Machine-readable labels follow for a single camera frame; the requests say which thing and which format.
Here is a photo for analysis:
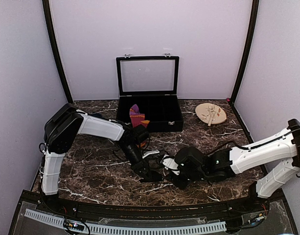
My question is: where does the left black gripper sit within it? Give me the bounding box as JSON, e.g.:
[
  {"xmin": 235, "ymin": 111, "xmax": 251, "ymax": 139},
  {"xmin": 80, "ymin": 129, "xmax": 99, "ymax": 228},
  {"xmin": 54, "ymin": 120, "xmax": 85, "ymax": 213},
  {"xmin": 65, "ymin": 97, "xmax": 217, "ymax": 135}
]
[{"xmin": 118, "ymin": 142, "xmax": 152, "ymax": 181}]

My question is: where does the maroon orange purple sock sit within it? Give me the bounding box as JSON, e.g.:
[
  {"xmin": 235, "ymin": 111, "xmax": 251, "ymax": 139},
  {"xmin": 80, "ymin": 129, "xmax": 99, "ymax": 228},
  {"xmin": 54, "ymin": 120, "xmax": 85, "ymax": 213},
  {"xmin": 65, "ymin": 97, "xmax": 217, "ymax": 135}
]
[{"xmin": 129, "ymin": 104, "xmax": 150, "ymax": 148}]

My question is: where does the black storage box with lid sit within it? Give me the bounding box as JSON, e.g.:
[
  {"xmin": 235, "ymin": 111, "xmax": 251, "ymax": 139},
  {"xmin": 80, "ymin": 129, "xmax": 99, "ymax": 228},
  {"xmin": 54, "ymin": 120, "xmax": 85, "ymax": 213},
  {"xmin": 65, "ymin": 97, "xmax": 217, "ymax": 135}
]
[{"xmin": 116, "ymin": 54, "xmax": 184, "ymax": 133}]

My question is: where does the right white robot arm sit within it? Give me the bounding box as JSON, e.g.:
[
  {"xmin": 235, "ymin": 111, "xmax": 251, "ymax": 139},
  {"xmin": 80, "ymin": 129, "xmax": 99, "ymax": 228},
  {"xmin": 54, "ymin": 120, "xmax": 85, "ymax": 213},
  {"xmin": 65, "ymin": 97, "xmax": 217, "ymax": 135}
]
[{"xmin": 162, "ymin": 119, "xmax": 300, "ymax": 212}]

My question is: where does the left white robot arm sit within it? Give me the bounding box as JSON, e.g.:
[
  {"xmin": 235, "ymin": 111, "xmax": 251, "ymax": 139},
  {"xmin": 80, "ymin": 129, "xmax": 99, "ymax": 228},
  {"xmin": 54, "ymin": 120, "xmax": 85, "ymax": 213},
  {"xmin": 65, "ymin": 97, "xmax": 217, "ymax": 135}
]
[{"xmin": 39, "ymin": 103, "xmax": 162, "ymax": 213}]

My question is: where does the dark blue cup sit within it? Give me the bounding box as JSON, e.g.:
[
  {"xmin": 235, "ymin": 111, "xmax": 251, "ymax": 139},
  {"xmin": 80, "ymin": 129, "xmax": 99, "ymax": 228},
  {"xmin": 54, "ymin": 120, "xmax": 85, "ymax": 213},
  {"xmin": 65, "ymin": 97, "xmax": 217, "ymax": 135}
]
[{"xmin": 90, "ymin": 113, "xmax": 103, "ymax": 118}]

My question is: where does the white slotted cable duct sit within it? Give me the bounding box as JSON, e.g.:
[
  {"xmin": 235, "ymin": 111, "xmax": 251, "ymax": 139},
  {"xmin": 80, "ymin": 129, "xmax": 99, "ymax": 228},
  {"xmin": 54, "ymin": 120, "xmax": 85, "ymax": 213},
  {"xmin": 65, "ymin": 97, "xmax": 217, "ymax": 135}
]
[{"xmin": 24, "ymin": 208, "xmax": 227, "ymax": 235}]

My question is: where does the black front rail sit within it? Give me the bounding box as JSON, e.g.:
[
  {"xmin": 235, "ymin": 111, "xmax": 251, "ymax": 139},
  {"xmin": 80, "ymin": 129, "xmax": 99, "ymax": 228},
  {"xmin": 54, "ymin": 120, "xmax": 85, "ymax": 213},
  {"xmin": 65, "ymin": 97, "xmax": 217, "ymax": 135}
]
[{"xmin": 40, "ymin": 195, "xmax": 269, "ymax": 220}]

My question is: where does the left black frame post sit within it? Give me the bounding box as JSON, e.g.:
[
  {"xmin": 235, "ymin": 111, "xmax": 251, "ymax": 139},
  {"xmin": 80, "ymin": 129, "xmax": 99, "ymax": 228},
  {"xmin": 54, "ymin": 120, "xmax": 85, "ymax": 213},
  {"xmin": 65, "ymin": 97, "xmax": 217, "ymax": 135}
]
[{"xmin": 42, "ymin": 0, "xmax": 73, "ymax": 103}]

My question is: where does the black frame post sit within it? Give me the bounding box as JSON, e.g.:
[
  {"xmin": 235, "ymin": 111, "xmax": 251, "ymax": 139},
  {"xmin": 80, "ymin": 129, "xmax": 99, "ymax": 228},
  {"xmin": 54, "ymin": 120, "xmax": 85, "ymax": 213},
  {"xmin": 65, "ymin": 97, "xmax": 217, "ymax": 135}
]
[
  {"xmin": 42, "ymin": 0, "xmax": 73, "ymax": 103},
  {"xmin": 230, "ymin": 0, "xmax": 259, "ymax": 106}
]

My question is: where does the right black frame post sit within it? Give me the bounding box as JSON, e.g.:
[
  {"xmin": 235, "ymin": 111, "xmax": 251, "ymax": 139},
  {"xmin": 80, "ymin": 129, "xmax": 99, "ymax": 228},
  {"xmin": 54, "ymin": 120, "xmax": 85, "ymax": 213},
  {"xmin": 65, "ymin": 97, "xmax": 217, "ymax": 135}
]
[{"xmin": 230, "ymin": 0, "xmax": 259, "ymax": 106}]

